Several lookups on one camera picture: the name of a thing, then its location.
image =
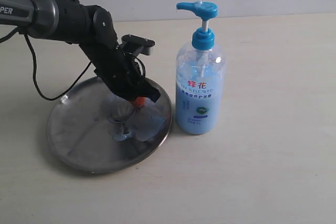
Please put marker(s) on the blue pump lotion bottle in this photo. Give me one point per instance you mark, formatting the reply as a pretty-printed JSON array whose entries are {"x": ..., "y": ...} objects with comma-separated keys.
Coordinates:
[{"x": 200, "y": 74}]

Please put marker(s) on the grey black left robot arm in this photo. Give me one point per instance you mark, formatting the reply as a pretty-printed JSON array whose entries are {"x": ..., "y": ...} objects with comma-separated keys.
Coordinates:
[{"x": 91, "y": 28}]

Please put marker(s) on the round stainless steel plate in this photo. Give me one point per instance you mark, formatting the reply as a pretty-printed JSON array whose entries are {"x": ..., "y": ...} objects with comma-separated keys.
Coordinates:
[{"x": 78, "y": 135}]

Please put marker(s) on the blue soap smear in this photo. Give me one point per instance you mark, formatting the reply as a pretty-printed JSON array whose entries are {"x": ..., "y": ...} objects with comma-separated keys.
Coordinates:
[{"x": 127, "y": 121}]

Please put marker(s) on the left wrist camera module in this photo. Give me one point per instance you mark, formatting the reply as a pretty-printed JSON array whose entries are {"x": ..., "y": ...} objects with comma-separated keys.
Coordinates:
[{"x": 136, "y": 45}]

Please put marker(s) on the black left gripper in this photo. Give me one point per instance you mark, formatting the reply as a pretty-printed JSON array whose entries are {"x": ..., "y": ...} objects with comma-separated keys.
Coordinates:
[{"x": 121, "y": 73}]

